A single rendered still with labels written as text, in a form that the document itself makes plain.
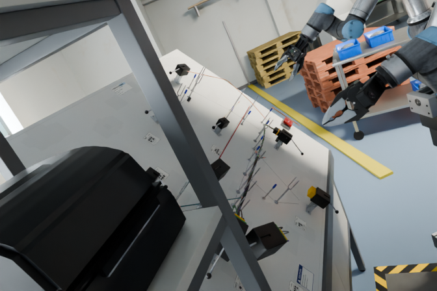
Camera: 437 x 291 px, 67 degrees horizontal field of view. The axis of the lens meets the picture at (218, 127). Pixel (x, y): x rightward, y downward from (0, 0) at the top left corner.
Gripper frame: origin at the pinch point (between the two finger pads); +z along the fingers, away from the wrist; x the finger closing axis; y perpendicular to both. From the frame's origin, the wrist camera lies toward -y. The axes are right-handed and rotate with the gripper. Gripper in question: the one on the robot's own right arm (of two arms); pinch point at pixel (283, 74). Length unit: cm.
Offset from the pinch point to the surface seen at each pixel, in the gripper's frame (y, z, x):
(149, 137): 64, 35, -16
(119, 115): 67, 35, -29
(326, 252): 46, 35, 58
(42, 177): 129, 9, 3
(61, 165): 126, 9, 3
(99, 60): -307, 219, -354
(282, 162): 16.9, 29.9, 25.7
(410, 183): -129, 35, 111
